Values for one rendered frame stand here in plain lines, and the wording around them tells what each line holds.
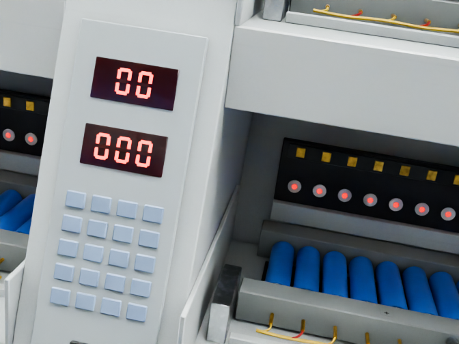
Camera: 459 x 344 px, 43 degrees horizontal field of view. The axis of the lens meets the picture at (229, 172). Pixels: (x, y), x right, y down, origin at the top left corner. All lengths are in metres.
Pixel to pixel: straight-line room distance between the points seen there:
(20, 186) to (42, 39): 0.19
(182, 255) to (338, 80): 0.13
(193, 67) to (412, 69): 0.11
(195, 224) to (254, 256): 0.17
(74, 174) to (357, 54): 0.16
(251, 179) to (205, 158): 0.20
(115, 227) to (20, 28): 0.13
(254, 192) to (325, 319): 0.16
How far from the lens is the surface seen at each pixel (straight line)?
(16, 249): 0.42
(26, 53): 0.36
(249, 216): 0.51
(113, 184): 0.32
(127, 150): 0.31
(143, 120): 0.31
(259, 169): 0.51
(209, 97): 0.31
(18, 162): 0.53
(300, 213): 0.48
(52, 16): 0.35
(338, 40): 0.32
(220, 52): 0.31
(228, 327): 0.38
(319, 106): 0.32
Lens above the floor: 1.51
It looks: 3 degrees down
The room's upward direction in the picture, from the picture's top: 10 degrees clockwise
